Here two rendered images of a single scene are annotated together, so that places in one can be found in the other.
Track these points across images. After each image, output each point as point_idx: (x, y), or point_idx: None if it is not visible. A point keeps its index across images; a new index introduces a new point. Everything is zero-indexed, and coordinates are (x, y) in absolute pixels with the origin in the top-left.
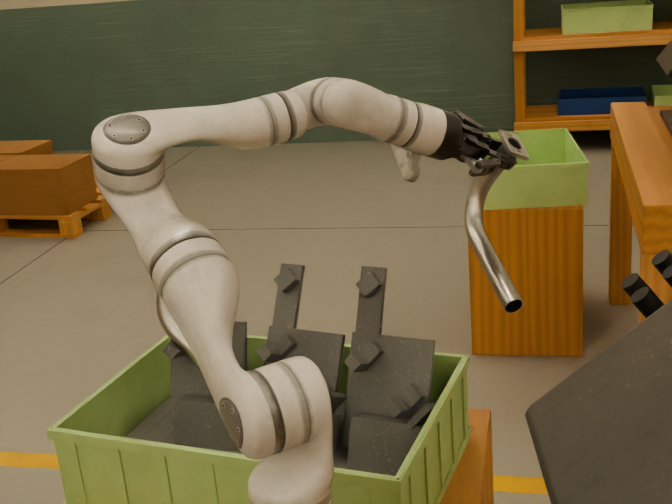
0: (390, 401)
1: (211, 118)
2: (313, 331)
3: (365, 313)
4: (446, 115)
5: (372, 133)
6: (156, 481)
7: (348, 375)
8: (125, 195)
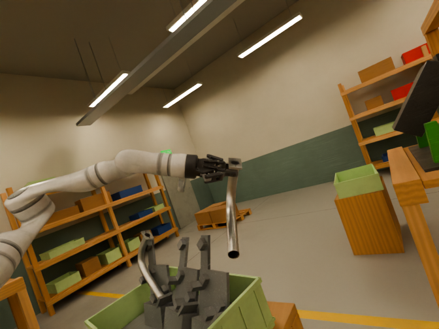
0: (203, 310)
1: (57, 180)
2: (189, 268)
3: (203, 258)
4: (187, 156)
5: (144, 172)
6: None
7: (199, 291)
8: (23, 222)
